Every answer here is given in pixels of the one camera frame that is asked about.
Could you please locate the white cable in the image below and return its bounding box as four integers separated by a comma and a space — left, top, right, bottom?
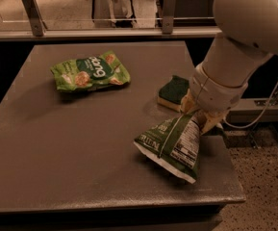
223, 57, 278, 130

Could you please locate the green rice chip bag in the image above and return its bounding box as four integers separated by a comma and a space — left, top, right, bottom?
50, 51, 131, 92

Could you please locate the metal rail bracket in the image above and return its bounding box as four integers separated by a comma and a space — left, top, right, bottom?
162, 0, 176, 34
21, 0, 45, 37

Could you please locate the right metal rail bracket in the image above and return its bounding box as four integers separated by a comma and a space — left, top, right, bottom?
162, 0, 176, 34

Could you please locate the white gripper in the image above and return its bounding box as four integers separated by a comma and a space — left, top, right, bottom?
180, 64, 248, 135

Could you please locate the left metal rail bracket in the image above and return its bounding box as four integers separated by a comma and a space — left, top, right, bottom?
21, 0, 45, 37

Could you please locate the green and yellow sponge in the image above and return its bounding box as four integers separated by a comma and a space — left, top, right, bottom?
157, 75, 190, 112

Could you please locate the green jalapeno chip bag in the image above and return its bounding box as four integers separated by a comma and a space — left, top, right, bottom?
134, 114, 200, 184

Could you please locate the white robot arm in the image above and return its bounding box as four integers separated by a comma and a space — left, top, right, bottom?
182, 0, 278, 134

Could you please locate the glass barrier panel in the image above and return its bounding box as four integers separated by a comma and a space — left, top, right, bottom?
0, 0, 216, 34

